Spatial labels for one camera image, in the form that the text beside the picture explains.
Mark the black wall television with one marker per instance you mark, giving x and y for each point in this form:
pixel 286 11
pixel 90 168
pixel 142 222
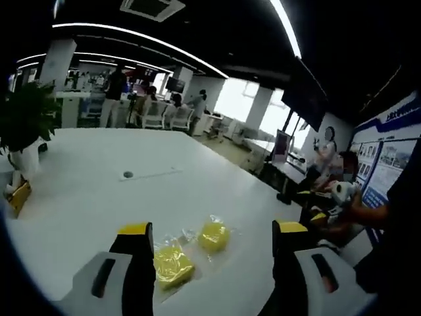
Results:
pixel 175 85

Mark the blue wall poster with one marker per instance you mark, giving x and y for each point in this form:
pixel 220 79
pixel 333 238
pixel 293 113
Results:
pixel 385 164

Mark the large hanging black screen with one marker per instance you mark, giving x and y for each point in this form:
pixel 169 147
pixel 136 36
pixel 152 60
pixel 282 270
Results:
pixel 306 95

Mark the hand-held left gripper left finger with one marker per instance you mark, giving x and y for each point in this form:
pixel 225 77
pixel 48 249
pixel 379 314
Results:
pixel 125 283

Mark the green plant in white pot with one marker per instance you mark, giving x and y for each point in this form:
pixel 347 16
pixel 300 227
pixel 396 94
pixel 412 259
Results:
pixel 26 118

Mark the yellow tissue box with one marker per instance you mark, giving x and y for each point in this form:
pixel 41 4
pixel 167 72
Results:
pixel 19 195

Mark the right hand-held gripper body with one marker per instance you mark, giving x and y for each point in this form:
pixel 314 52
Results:
pixel 342 192

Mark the rectangular yellow silicone block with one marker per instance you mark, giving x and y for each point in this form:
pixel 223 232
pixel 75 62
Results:
pixel 172 266

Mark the ceiling air conditioner vent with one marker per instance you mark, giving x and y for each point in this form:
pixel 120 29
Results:
pixel 151 8

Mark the computer monitor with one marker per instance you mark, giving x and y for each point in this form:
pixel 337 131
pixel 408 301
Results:
pixel 281 146

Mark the short ceiling light strip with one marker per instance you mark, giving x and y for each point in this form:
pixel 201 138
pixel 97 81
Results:
pixel 287 26

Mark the small black object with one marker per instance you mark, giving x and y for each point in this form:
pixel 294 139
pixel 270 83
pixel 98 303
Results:
pixel 43 147

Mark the long curved ceiling light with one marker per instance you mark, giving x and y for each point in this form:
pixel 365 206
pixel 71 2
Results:
pixel 138 34

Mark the black camera tripod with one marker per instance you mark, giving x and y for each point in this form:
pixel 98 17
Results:
pixel 132 108

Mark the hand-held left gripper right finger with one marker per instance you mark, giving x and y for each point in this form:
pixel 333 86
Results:
pixel 302 283

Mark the white office desk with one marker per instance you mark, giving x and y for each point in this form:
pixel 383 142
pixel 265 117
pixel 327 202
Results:
pixel 291 168

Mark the rounded yellow silicone block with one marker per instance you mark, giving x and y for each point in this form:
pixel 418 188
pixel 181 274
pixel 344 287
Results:
pixel 213 237

